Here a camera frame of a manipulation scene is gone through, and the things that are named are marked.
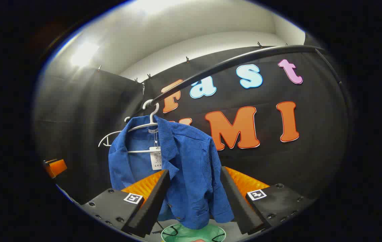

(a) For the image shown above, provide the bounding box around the black clothes rail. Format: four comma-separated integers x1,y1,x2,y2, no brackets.
129,45,351,118

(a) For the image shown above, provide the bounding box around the green mesh laundry hamper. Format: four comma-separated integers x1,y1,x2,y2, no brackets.
161,224,226,242

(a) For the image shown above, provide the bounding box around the white plastic hanger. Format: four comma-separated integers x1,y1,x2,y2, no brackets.
98,117,131,147
125,99,161,154

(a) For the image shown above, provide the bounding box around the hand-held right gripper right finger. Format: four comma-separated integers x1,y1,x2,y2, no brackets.
220,166,315,235

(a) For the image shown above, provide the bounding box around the blue corduroy jacket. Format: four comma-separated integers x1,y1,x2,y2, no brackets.
108,115,235,230

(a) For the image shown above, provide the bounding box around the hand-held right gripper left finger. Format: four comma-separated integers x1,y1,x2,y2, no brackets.
82,169,171,238

